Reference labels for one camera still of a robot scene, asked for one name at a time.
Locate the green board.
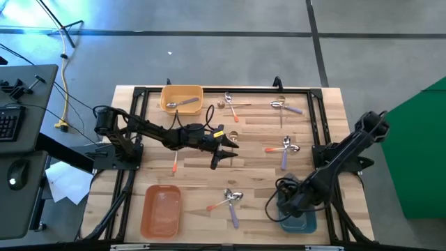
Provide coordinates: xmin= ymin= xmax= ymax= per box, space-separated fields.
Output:
xmin=380 ymin=77 xmax=446 ymax=220

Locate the dark grey desk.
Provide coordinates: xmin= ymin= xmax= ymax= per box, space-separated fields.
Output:
xmin=0 ymin=150 xmax=49 ymax=241
xmin=0 ymin=64 xmax=59 ymax=154

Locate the silver metal bracket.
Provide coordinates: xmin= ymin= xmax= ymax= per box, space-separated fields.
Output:
xmin=305 ymin=245 xmax=345 ymax=251
xmin=110 ymin=244 xmax=151 ymax=251

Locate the black cable bundle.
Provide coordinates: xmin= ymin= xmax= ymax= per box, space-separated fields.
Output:
xmin=322 ymin=173 xmax=374 ymax=243
xmin=82 ymin=171 xmax=137 ymax=242

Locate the black aluminium table frame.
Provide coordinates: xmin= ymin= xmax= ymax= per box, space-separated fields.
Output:
xmin=104 ymin=86 xmax=353 ymax=247

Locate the teal plastic bin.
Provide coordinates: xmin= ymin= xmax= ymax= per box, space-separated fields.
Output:
xmin=277 ymin=174 xmax=318 ymax=234

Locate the yellow power cable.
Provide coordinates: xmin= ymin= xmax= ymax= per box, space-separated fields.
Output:
xmin=54 ymin=29 xmax=70 ymax=129

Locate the black computer mouse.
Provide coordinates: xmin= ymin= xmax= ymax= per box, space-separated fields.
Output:
xmin=7 ymin=159 xmax=31 ymax=191

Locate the orange plastic bin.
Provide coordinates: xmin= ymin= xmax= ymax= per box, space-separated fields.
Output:
xmin=140 ymin=184 xmax=182 ymax=241

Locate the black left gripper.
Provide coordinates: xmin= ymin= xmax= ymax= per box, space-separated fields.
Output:
xmin=203 ymin=124 xmax=240 ymax=171

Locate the gold spoon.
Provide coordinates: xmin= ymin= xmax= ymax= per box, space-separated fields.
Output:
xmin=277 ymin=96 xmax=286 ymax=129
xmin=229 ymin=130 xmax=240 ymax=167

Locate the black keyboard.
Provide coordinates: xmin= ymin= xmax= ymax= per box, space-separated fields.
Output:
xmin=0 ymin=106 xmax=26 ymax=142

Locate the black desk clamp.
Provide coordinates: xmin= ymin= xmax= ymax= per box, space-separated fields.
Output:
xmin=0 ymin=75 xmax=47 ymax=101

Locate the black desk foot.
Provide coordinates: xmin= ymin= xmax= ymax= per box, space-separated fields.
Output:
xmin=34 ymin=132 xmax=97 ymax=172

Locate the wooden-handled spoon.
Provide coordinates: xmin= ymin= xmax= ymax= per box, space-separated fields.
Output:
xmin=217 ymin=100 xmax=252 ymax=109

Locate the black tripod stand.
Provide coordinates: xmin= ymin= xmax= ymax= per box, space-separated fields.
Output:
xmin=34 ymin=0 xmax=84 ymax=49

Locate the yellow plastic bin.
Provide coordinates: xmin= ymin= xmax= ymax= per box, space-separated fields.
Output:
xmin=159 ymin=84 xmax=204 ymax=116

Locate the white paper sheet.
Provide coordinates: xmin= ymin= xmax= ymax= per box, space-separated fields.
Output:
xmin=45 ymin=160 xmax=94 ymax=206

